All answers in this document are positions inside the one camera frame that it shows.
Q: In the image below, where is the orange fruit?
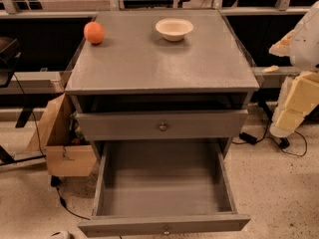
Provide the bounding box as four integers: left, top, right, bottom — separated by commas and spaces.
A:
84, 22, 105, 44

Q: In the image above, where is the yellow foam scrap on ledge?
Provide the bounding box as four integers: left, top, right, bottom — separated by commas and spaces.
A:
262, 65, 279, 74

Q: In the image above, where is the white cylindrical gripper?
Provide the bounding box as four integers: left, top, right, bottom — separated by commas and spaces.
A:
269, 30, 319, 137

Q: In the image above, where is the brown cardboard box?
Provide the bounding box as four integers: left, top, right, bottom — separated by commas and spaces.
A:
25, 94, 97, 177

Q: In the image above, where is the black power cable left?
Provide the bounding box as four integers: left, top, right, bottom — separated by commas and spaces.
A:
12, 73, 92, 221

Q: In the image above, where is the grey top drawer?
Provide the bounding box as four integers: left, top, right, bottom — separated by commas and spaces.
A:
77, 110, 248, 140

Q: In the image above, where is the grey wooden drawer cabinet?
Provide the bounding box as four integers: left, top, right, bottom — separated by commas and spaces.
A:
66, 10, 259, 156

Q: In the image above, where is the white paper bowl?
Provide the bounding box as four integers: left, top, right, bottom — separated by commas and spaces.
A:
156, 18, 193, 42

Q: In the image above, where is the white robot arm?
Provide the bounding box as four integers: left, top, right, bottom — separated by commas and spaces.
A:
269, 2, 319, 137

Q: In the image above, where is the black office chair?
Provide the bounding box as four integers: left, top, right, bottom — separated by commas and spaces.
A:
0, 37, 21, 88

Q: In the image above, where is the open grey middle drawer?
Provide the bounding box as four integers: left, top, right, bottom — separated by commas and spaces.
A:
79, 139, 250, 238

